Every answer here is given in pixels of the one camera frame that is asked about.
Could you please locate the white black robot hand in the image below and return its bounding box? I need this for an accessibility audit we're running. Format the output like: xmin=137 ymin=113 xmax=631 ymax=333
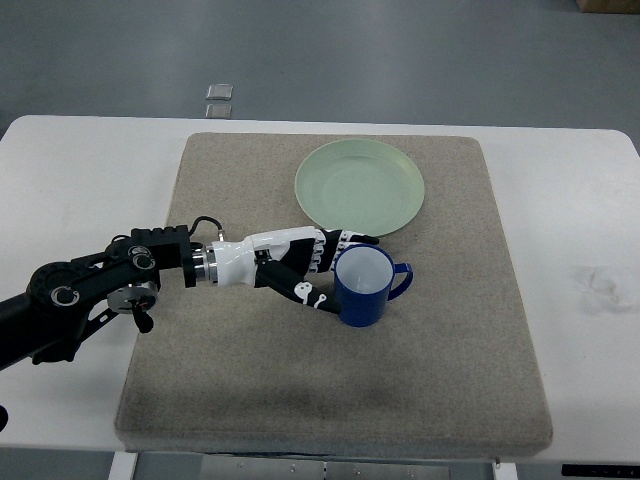
xmin=204 ymin=226 xmax=379 ymax=314

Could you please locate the blue enamel mug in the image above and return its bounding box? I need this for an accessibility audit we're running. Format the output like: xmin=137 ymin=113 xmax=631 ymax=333
xmin=334 ymin=245 xmax=414 ymax=328

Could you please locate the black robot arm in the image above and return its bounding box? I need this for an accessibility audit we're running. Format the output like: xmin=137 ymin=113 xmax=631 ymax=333
xmin=1 ymin=216 xmax=224 ymax=369

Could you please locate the light green plate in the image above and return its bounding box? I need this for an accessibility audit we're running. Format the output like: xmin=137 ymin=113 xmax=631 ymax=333
xmin=294 ymin=138 xmax=425 ymax=236

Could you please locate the upper floor socket cover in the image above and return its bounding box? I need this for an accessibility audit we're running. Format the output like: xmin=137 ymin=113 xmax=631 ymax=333
xmin=205 ymin=84 xmax=233 ymax=101

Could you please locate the grey felt mat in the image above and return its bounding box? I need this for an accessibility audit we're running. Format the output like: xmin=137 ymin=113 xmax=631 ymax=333
xmin=115 ymin=136 xmax=553 ymax=459

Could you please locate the cardboard box corner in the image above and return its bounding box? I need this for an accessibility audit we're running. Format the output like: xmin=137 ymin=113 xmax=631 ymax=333
xmin=576 ymin=0 xmax=640 ymax=15

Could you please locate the grey metal table frame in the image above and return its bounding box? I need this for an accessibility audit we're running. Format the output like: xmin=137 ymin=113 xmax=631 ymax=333
xmin=107 ymin=451 xmax=519 ymax=480

